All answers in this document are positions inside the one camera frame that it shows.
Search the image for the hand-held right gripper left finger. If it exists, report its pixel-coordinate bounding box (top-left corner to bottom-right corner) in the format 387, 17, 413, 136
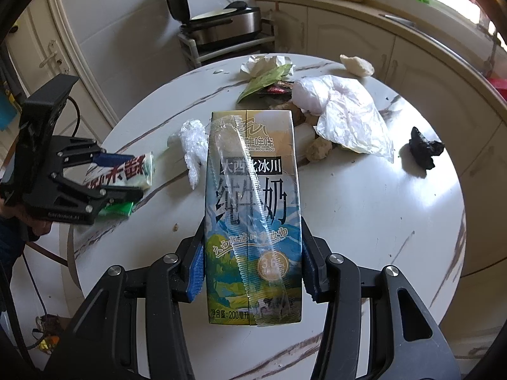
45, 227, 207, 380

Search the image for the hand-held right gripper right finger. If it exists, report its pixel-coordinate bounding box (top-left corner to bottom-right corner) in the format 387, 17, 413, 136
300, 218, 462, 380

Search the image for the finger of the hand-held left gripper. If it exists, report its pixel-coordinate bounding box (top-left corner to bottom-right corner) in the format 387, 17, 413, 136
49, 135, 119, 167
48, 170, 144, 215

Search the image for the red white snack wrapper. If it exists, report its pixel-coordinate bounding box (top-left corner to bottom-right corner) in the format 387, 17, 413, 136
81, 151, 156, 218

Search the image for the blue white milk carton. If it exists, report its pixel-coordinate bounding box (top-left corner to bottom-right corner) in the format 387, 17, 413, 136
205, 110, 304, 327

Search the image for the brown paper ball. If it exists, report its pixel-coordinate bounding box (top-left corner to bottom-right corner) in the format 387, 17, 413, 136
305, 138, 333, 163

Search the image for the large ginger root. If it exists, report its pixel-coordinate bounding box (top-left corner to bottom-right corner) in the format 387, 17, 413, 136
291, 103, 318, 127

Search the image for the black lump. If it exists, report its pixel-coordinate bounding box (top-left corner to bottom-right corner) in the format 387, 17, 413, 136
408, 127, 444, 171

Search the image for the person's left forearm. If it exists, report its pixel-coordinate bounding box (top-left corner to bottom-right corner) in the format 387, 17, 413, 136
0, 206, 32, 272

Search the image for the person's left hand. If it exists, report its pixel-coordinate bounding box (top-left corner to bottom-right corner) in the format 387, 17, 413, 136
24, 218, 54, 243

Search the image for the crumpled clear plastic wrap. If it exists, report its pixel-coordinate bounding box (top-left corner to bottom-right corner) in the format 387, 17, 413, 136
168, 119, 210, 191

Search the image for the white door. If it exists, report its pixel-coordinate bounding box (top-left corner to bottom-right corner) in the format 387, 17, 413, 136
8, 0, 119, 127

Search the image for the white plastic bag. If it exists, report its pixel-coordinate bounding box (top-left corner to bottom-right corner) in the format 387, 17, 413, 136
293, 74, 395, 163

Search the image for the green snack packet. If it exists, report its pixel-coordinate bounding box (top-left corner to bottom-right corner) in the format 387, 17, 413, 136
237, 64, 294, 104

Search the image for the steel electric griddle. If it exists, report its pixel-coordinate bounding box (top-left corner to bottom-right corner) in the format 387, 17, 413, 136
163, 0, 262, 46

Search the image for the crumpled lined paper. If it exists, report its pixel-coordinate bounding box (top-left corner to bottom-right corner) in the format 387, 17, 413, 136
239, 55, 296, 78

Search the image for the red black small packet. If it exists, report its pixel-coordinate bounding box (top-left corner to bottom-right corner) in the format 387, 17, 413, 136
266, 80, 294, 95

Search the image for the white bun piece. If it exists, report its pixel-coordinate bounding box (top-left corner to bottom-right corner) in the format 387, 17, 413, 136
340, 54, 375, 77

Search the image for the beige kitchen countertop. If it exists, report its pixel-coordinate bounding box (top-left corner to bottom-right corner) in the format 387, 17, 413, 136
253, 0, 507, 105

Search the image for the steel sink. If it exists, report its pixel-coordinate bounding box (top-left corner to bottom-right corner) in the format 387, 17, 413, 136
378, 14, 420, 28

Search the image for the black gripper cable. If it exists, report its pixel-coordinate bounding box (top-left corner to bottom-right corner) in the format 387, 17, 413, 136
65, 95, 82, 139

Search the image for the metal door handle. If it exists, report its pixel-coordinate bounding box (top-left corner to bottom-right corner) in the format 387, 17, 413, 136
40, 41, 64, 76

